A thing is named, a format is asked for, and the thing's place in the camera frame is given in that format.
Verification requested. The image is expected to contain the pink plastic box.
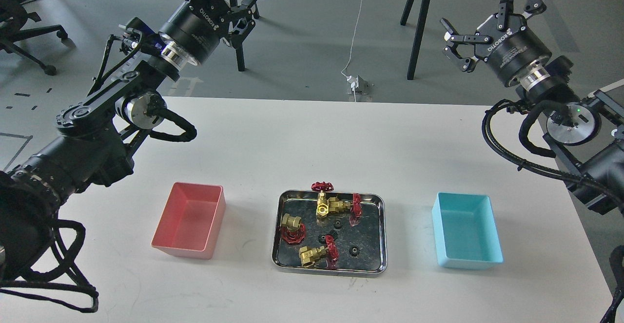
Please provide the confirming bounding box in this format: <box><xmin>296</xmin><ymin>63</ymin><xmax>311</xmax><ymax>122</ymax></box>
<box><xmin>151</xmin><ymin>182</ymin><xmax>227</xmax><ymax>260</ymax></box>

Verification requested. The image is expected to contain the blue plastic box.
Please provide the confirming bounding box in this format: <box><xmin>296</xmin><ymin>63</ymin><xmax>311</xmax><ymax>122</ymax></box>
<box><xmin>432</xmin><ymin>192</ymin><xmax>504</xmax><ymax>270</ymax></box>

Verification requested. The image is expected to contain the brass valve red handle bottom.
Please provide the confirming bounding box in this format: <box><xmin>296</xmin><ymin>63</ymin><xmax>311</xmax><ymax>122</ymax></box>
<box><xmin>298</xmin><ymin>235</ymin><xmax>339</xmax><ymax>268</ymax></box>

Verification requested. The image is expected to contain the white cable on floor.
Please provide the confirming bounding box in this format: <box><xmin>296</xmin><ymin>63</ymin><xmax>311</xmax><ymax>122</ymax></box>
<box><xmin>340</xmin><ymin>0</ymin><xmax>369</xmax><ymax>77</ymax></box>

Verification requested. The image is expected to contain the black office chair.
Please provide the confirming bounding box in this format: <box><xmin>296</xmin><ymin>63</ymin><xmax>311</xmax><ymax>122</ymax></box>
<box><xmin>0</xmin><ymin>0</ymin><xmax>68</xmax><ymax>76</ymax></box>

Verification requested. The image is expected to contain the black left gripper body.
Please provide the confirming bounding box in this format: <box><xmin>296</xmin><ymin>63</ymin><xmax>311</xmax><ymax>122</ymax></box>
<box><xmin>158</xmin><ymin>0</ymin><xmax>230</xmax><ymax>66</ymax></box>

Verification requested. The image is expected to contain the metal tray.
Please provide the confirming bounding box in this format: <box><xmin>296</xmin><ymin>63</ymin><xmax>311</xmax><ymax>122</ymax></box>
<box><xmin>272</xmin><ymin>190</ymin><xmax>388</xmax><ymax>276</ymax></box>

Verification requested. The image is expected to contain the brass valve red handle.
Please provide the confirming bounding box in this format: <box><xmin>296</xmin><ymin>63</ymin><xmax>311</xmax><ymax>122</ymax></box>
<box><xmin>298</xmin><ymin>235</ymin><xmax>339</xmax><ymax>268</ymax></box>
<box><xmin>311</xmin><ymin>182</ymin><xmax>363</xmax><ymax>226</ymax></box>
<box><xmin>280</xmin><ymin>213</ymin><xmax>306</xmax><ymax>245</ymax></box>

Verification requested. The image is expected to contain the white power adapter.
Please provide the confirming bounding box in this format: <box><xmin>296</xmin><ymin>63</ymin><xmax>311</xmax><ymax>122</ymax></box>
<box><xmin>346</xmin><ymin>75</ymin><xmax>372</xmax><ymax>102</ymax></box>

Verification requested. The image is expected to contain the brass valve red handle top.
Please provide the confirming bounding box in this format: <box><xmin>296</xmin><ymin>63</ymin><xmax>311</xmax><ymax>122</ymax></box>
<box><xmin>311</xmin><ymin>182</ymin><xmax>363</xmax><ymax>226</ymax></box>

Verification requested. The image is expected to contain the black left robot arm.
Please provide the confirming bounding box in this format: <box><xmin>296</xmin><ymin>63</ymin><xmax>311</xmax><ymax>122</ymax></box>
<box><xmin>1</xmin><ymin>0</ymin><xmax>258</xmax><ymax>313</ymax></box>

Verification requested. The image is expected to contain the black tripod legs right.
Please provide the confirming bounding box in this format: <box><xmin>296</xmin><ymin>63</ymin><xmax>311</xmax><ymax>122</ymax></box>
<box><xmin>400</xmin><ymin>0</ymin><xmax>430</xmax><ymax>80</ymax></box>

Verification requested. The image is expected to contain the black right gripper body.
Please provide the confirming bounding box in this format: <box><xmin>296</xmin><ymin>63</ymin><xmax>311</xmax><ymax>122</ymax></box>
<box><xmin>475</xmin><ymin>14</ymin><xmax>552</xmax><ymax>87</ymax></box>

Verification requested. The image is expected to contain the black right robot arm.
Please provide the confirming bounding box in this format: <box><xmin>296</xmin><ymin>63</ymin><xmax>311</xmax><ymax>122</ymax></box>
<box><xmin>441</xmin><ymin>0</ymin><xmax>624</xmax><ymax>214</ymax></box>

